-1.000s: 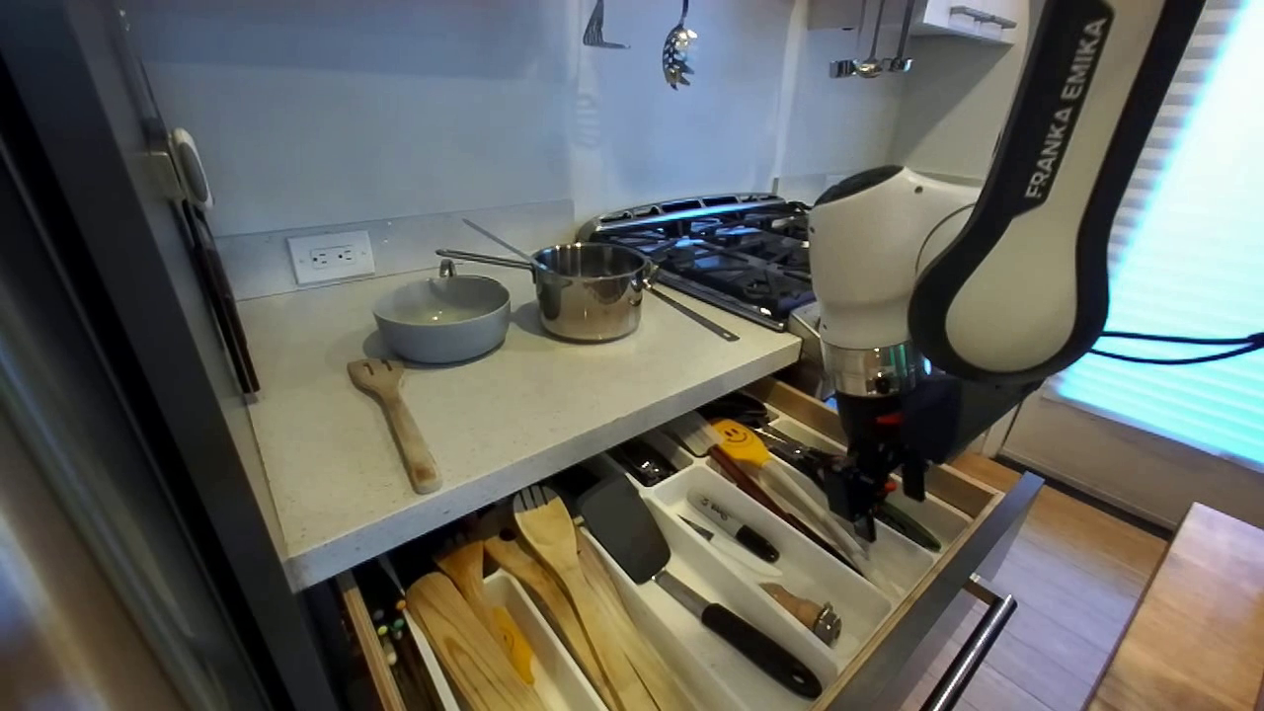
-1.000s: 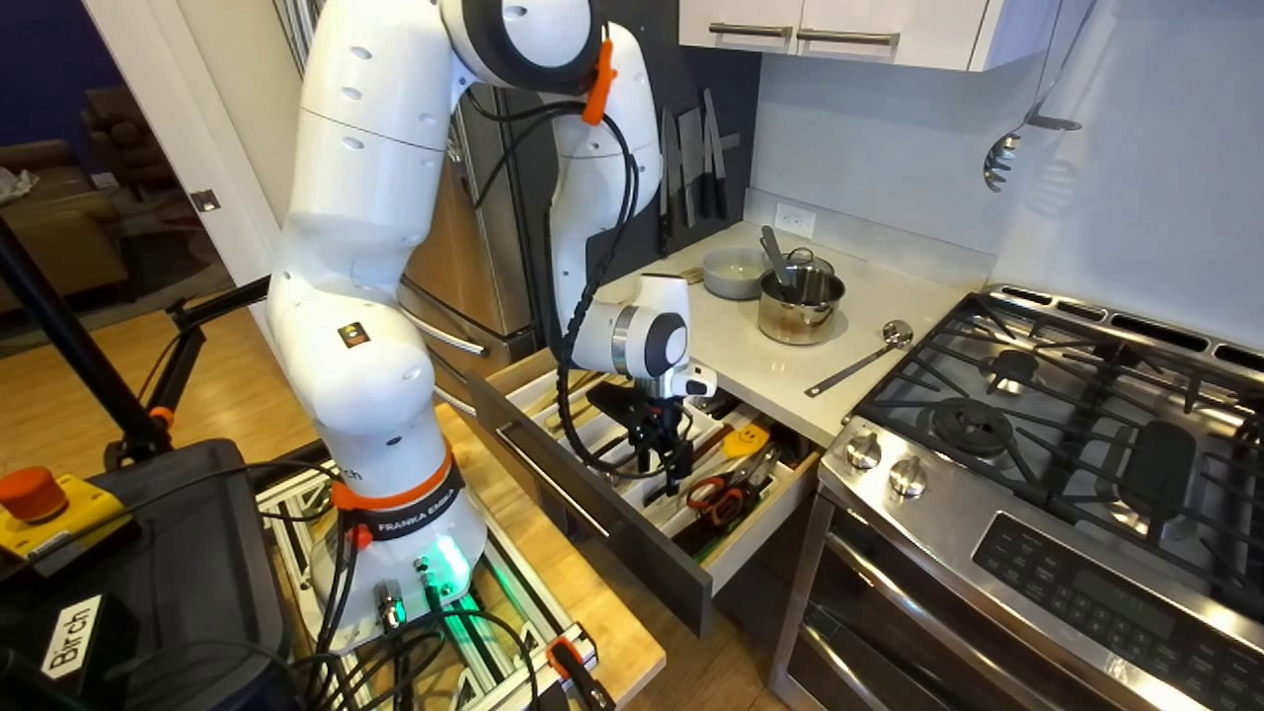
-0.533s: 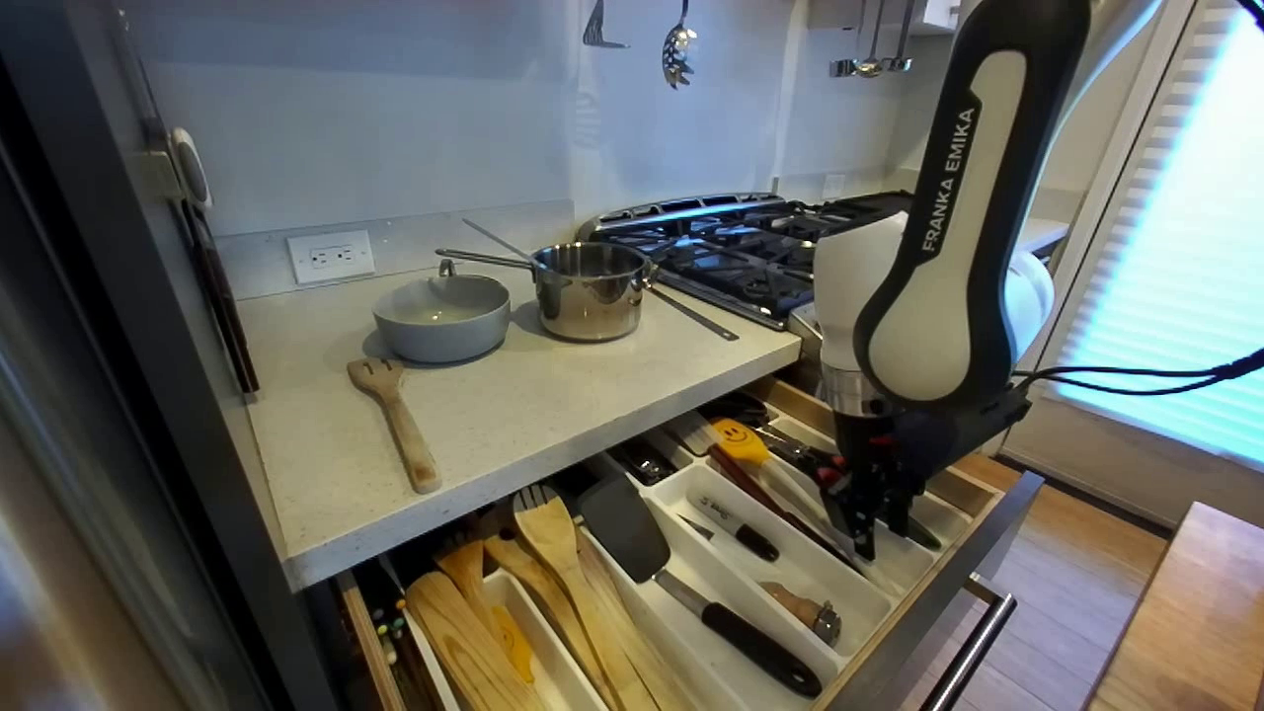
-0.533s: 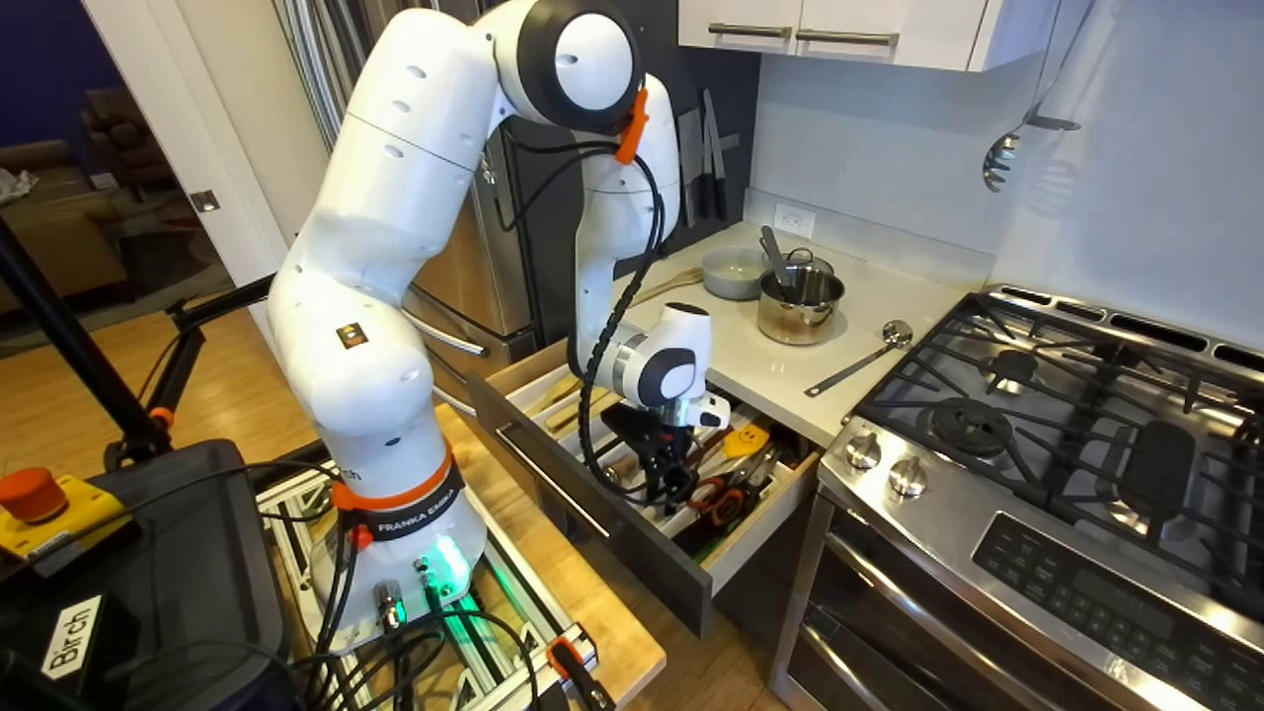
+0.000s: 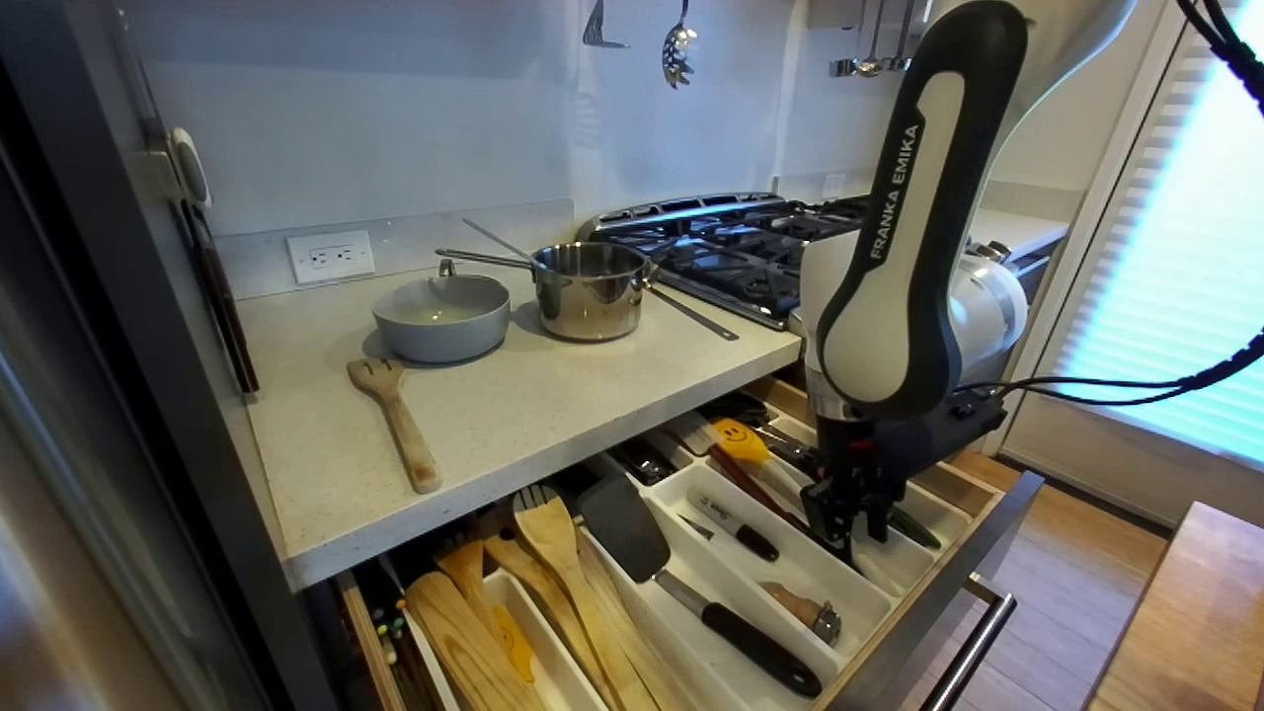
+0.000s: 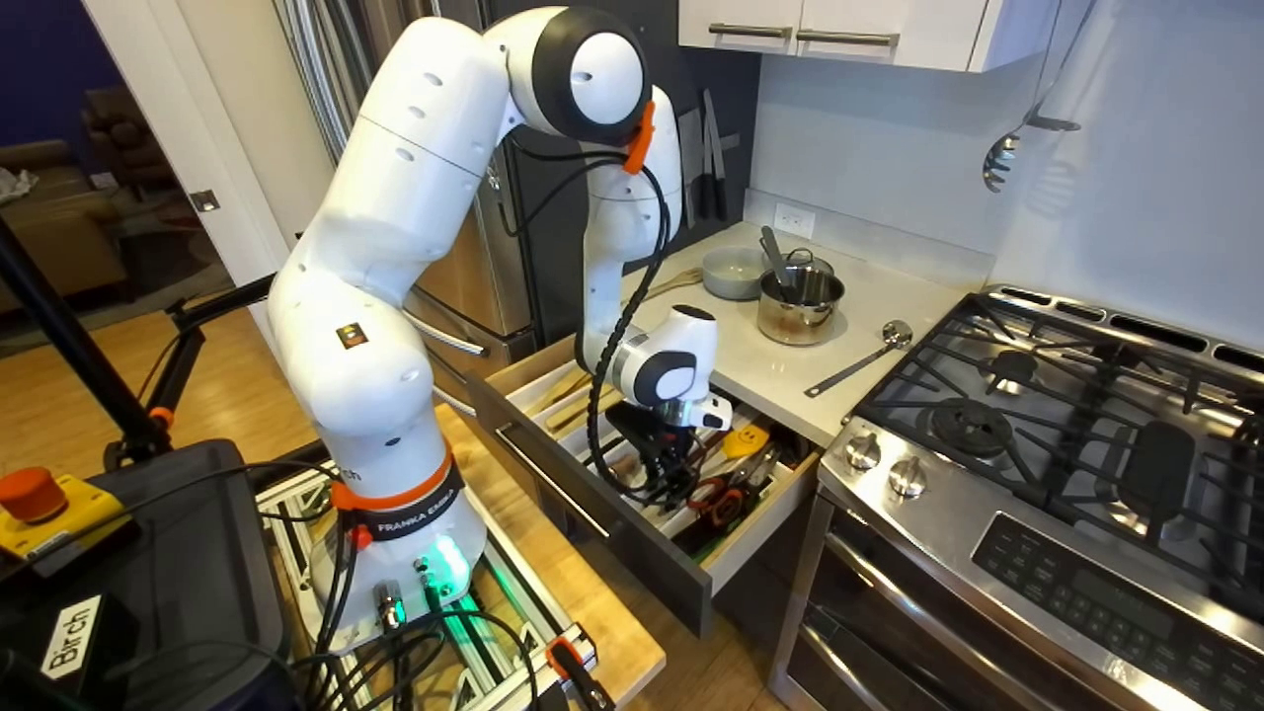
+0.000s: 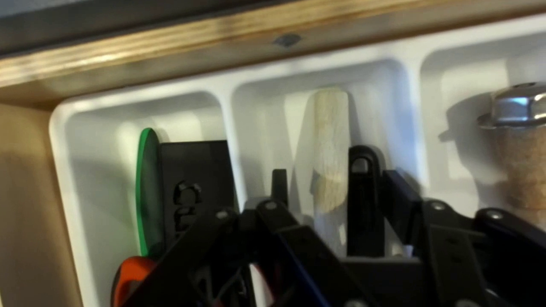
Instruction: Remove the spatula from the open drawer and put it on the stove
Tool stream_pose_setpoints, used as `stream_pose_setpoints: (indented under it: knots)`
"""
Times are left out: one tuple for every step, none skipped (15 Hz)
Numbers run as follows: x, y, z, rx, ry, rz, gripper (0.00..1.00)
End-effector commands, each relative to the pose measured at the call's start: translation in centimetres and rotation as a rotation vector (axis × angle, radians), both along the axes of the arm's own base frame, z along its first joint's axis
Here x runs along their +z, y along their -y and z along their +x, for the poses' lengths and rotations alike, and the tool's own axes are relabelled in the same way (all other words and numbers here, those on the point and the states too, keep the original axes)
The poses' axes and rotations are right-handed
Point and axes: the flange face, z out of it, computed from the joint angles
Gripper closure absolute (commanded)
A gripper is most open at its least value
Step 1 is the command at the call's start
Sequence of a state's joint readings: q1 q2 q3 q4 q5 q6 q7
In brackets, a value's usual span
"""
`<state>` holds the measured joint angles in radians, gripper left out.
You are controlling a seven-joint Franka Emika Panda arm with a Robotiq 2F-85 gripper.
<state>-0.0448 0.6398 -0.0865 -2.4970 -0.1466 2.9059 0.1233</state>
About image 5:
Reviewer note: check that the black flat hanging board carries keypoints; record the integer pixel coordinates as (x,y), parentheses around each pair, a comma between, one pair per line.
(223,308)

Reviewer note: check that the wooden flat spatula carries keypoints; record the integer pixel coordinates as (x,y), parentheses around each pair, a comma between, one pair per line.
(463,568)

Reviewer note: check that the white wall outlet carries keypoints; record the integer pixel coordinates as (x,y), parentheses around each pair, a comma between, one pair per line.
(327,254)

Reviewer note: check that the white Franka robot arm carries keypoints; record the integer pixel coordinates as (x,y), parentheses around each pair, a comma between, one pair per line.
(908,222)

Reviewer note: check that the black spatula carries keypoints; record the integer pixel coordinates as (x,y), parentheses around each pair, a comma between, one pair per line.
(624,527)

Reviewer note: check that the wooden spoon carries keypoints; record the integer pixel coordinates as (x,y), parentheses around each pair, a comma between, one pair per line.
(455,635)
(396,410)

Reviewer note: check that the wooden fork spatula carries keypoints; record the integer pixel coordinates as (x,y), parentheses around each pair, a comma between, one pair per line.
(550,522)

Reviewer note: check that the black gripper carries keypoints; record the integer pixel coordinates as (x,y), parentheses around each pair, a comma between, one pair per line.
(871,459)

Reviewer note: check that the hanging metal spatula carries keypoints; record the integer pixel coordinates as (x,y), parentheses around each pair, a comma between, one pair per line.
(599,27)

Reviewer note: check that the stainless steel gas stove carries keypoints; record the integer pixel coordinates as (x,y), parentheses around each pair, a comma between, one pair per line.
(715,258)

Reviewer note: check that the open wooden drawer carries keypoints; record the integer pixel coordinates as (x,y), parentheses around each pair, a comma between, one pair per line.
(941,508)

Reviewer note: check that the white fridge hook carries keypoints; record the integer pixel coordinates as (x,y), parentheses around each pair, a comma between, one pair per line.
(181,163)

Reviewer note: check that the white drawer organizer tray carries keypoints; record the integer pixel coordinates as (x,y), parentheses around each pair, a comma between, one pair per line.
(737,599)

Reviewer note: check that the white window blind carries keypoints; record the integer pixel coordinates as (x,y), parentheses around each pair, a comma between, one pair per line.
(1171,238)

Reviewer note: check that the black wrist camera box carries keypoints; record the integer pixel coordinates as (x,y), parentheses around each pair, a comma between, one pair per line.
(969,414)

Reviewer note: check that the dark steel refrigerator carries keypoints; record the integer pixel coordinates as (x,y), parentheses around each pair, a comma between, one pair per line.
(80,397)

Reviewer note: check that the wooden table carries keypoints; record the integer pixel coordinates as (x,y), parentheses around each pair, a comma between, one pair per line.
(1191,616)

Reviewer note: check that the grey blue pan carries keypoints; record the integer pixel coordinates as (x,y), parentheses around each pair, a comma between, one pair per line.
(441,321)

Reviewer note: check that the stainless steel saucepan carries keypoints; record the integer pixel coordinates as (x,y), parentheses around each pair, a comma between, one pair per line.
(589,293)

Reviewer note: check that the small wooden brush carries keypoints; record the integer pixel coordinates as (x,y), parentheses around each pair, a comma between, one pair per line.
(809,610)

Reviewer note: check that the long thin metal utensil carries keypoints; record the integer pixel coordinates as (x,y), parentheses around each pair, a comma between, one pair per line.
(691,312)

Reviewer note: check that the small black white peeler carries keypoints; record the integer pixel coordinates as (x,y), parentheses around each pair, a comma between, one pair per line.
(737,530)

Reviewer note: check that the hanging metal ladles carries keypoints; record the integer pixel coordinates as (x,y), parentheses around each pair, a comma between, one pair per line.
(863,59)

